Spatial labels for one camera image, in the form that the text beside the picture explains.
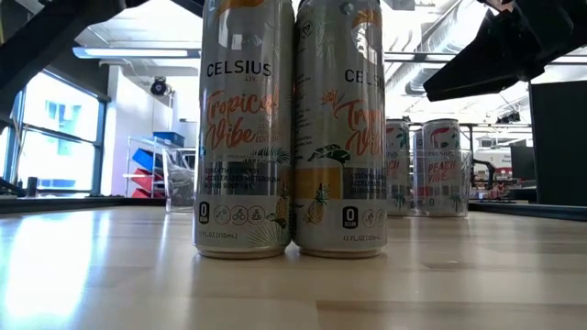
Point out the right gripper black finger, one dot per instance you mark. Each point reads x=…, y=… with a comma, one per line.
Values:
x=486, y=64

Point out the Celsius Peach Vibe can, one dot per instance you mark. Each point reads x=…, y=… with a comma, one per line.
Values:
x=398, y=174
x=441, y=174
x=417, y=160

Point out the Celsius Tropical Vibe can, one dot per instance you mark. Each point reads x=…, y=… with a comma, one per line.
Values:
x=339, y=137
x=240, y=137

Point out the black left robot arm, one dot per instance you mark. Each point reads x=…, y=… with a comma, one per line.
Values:
x=41, y=50

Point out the black background robot arm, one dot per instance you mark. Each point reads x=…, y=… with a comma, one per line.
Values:
x=490, y=167

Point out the black ceiling spotlight cluster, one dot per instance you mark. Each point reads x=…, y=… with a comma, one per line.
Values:
x=506, y=118

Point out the black monitor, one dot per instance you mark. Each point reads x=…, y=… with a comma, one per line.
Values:
x=523, y=162

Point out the dark ceiling box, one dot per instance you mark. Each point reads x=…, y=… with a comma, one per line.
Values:
x=399, y=4

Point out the black partition panel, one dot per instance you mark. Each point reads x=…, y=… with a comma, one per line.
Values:
x=559, y=142

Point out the clear plastic bin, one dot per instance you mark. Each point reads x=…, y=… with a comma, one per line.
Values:
x=467, y=192
x=181, y=183

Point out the blue storage tote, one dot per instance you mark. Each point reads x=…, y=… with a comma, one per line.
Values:
x=169, y=139

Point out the black round ceiling speaker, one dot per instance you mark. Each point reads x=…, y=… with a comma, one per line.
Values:
x=158, y=86

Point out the long ceiling light fixture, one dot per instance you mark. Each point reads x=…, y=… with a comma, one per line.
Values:
x=137, y=52

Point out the blue shelf bin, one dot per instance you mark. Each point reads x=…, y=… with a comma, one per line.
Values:
x=147, y=159

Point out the red shelf bin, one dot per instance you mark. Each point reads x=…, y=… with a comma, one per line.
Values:
x=147, y=193
x=147, y=179

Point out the white shelf rack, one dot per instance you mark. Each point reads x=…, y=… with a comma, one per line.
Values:
x=128, y=175

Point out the large dark-framed window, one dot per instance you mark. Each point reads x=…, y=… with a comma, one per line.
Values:
x=59, y=151

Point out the silver ceiling air duct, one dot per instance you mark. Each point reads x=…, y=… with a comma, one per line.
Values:
x=413, y=78

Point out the black aluminium table frame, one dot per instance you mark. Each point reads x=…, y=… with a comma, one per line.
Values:
x=59, y=205

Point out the black frame strut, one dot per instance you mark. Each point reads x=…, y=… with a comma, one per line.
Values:
x=14, y=189

